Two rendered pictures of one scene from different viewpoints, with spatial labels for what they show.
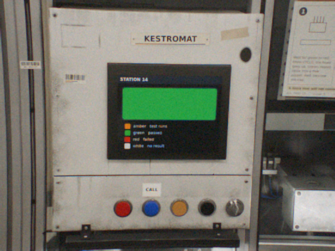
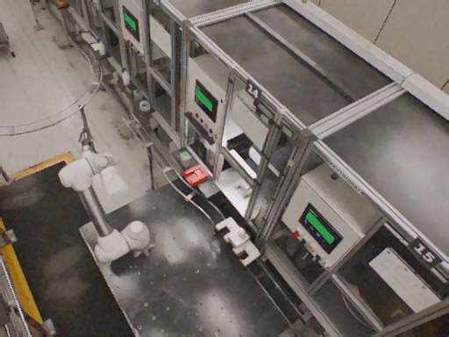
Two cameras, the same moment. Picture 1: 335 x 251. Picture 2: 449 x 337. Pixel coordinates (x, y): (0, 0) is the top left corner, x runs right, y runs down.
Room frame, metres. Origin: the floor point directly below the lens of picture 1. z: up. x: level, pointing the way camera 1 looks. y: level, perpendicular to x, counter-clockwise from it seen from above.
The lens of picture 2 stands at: (0.33, -1.50, 3.21)
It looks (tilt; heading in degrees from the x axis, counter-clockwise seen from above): 53 degrees down; 52
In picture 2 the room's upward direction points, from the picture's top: 10 degrees clockwise
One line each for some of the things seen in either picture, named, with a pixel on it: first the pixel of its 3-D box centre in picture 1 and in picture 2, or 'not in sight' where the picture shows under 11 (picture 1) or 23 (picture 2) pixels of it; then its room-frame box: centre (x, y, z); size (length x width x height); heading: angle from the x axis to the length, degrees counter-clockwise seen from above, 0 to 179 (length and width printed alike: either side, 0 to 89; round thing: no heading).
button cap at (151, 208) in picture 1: (151, 207); not in sight; (1.27, 0.03, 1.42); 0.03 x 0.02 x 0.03; 96
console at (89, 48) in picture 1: (151, 113); (217, 96); (1.38, 0.04, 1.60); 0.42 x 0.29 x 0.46; 96
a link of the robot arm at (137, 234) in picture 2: not in sight; (136, 233); (0.58, -0.31, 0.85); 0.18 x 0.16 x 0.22; 7
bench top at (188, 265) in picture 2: not in sight; (187, 270); (0.82, -0.67, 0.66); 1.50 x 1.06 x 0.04; 96
